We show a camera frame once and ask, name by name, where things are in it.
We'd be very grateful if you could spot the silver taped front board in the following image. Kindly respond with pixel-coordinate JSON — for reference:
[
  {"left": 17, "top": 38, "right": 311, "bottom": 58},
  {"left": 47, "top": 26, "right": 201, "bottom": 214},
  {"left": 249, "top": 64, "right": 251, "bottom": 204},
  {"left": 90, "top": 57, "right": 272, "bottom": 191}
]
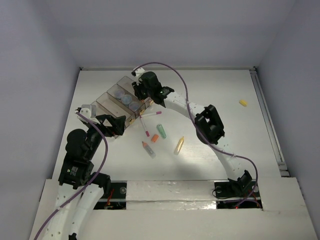
[{"left": 125, "top": 180, "right": 218, "bottom": 211}]

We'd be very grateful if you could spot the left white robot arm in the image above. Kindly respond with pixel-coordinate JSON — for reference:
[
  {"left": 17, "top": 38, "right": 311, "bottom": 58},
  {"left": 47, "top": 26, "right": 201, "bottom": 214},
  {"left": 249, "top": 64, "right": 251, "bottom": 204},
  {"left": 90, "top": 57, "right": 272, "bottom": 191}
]
[{"left": 40, "top": 112, "right": 126, "bottom": 240}]

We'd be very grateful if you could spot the yellow highlighter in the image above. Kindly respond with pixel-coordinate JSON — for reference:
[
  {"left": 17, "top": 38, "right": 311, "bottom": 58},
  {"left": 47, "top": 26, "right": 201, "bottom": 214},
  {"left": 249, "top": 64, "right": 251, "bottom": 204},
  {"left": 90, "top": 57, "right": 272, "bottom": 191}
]
[{"left": 173, "top": 136, "right": 185, "bottom": 155}]

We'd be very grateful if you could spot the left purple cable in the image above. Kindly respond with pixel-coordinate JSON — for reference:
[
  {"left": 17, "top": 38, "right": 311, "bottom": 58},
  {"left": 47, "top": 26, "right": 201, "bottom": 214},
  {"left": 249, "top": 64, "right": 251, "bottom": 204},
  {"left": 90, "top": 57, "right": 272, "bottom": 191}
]
[{"left": 33, "top": 112, "right": 110, "bottom": 240}]

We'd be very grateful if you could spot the clear tape roll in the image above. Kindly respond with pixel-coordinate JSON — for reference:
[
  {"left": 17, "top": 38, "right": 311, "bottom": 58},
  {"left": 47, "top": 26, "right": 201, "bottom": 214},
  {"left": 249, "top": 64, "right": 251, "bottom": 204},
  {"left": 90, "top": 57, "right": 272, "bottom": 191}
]
[{"left": 113, "top": 89, "right": 125, "bottom": 99}]

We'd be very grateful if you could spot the aluminium rail right edge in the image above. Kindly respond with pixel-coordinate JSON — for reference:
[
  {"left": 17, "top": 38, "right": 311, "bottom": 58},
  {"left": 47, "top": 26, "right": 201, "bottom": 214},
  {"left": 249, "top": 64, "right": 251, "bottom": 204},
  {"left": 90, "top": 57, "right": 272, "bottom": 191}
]
[{"left": 249, "top": 67, "right": 290, "bottom": 178}]

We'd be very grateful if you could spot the yellow eraser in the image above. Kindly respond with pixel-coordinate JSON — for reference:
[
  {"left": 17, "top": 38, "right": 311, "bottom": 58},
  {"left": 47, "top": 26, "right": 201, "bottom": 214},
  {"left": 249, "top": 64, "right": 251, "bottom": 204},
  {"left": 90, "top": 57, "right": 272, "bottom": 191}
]
[{"left": 239, "top": 99, "right": 248, "bottom": 107}]

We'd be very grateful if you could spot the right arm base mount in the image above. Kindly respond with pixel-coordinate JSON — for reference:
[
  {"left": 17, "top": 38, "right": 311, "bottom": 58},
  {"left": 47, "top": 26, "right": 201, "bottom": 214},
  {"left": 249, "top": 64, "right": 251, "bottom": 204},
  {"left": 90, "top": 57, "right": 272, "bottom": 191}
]
[{"left": 211, "top": 170, "right": 262, "bottom": 209}]

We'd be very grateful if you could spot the clear brown compartment organizer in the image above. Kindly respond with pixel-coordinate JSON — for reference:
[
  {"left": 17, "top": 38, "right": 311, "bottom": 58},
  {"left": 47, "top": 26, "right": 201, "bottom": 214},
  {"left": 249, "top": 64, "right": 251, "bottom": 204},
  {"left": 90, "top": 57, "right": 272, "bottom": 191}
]
[{"left": 92, "top": 76, "right": 153, "bottom": 128}]

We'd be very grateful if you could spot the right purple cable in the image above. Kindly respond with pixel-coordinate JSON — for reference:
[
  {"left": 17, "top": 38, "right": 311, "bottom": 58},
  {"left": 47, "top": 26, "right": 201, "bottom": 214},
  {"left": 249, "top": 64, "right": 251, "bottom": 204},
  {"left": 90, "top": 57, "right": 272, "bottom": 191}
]
[{"left": 134, "top": 61, "right": 260, "bottom": 210}]

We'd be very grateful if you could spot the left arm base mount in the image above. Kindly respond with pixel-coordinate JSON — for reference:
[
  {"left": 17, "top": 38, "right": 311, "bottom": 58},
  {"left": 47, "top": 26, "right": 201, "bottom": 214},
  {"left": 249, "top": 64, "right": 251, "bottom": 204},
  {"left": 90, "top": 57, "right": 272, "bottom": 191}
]
[{"left": 94, "top": 181, "right": 127, "bottom": 210}]

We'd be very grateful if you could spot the purple cable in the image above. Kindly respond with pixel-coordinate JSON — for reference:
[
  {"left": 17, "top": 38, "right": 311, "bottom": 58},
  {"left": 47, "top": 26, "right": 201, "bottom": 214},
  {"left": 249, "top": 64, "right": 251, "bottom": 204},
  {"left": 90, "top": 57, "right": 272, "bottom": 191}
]
[
  {"left": 134, "top": 61, "right": 260, "bottom": 210},
  {"left": 33, "top": 112, "right": 110, "bottom": 240}
]

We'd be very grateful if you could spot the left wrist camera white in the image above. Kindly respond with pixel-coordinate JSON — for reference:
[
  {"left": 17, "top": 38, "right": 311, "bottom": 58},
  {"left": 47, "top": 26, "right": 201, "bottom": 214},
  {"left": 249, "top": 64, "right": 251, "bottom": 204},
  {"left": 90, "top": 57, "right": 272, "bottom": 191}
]
[{"left": 75, "top": 104, "right": 97, "bottom": 120}]

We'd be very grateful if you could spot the green highlighter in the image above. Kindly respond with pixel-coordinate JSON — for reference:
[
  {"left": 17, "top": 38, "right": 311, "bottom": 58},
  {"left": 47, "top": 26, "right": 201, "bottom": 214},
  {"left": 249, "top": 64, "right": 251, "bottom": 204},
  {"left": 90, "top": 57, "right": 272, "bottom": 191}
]
[{"left": 156, "top": 124, "right": 167, "bottom": 139}]

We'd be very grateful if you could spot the small orange eraser cap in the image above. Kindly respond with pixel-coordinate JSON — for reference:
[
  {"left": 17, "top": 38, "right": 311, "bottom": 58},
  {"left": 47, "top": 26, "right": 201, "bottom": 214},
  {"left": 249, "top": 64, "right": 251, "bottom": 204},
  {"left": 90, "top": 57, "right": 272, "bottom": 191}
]
[{"left": 151, "top": 134, "right": 159, "bottom": 143}]

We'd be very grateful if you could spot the white red-capped pen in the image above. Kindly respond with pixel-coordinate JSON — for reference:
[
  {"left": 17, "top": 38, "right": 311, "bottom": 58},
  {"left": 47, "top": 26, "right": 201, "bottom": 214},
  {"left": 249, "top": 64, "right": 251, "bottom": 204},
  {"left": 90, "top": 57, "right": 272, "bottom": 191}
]
[{"left": 140, "top": 118, "right": 150, "bottom": 137}]

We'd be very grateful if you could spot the white pink-capped pen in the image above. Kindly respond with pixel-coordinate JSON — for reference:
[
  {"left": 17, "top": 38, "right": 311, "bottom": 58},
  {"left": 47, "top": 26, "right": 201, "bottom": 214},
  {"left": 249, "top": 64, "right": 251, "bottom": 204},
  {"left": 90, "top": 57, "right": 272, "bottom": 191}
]
[{"left": 140, "top": 111, "right": 162, "bottom": 119}]

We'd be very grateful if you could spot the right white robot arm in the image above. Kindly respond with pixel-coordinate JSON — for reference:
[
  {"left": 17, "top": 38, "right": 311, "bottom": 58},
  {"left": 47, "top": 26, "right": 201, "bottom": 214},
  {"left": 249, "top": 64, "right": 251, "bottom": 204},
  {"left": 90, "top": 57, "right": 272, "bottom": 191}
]
[{"left": 131, "top": 68, "right": 252, "bottom": 198}]

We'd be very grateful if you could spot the grey orange-tipped marker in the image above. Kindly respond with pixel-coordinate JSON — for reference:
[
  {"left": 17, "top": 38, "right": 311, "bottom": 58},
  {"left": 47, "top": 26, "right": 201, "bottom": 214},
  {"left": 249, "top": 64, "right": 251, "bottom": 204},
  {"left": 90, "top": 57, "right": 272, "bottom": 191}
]
[{"left": 142, "top": 141, "right": 156, "bottom": 159}]

